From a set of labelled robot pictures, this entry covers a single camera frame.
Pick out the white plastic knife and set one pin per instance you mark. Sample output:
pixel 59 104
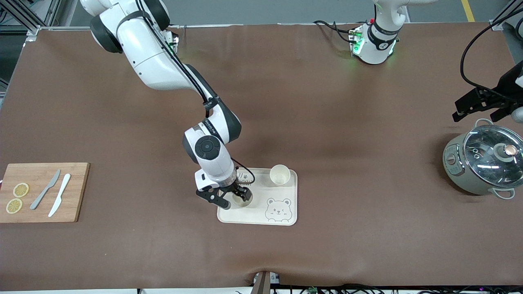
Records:
pixel 60 196

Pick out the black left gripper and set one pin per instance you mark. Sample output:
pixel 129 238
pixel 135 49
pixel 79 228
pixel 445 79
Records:
pixel 508 87

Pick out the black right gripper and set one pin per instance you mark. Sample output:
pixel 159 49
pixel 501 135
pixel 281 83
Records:
pixel 236 188

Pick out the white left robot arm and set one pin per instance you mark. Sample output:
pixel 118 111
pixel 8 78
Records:
pixel 378 41

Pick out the white IKEA cup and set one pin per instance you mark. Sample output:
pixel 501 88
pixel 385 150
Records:
pixel 280 175
pixel 242 204

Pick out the grey plastic knife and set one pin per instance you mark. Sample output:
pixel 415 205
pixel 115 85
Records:
pixel 45 190

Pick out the dried lemon slice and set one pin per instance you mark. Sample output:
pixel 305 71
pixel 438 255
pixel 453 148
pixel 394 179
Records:
pixel 21 190
pixel 14 206

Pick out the wooden cutting board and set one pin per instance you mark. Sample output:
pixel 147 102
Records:
pixel 77 192

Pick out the brown table mat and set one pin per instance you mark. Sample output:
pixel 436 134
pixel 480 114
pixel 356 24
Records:
pixel 261 102

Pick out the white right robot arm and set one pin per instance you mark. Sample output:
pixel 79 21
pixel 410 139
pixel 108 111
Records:
pixel 151 53

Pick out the cream bear print tray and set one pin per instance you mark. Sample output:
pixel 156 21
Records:
pixel 261 216

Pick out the grey-green cooking pot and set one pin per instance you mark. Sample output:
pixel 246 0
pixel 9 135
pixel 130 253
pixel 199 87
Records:
pixel 457 171

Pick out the aluminium frame profile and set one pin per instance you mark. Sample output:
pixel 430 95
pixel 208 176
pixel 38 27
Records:
pixel 496 25
pixel 32 32

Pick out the glass pot lid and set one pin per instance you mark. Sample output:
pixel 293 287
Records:
pixel 486 155

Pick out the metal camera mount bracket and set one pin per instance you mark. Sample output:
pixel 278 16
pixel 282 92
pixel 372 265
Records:
pixel 261 283

